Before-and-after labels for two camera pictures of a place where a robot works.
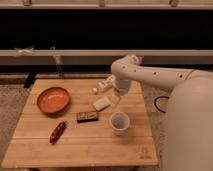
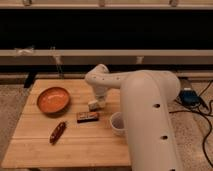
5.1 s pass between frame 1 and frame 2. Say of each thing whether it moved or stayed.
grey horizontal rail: stayed
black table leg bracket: stayed
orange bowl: stayed
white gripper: moved
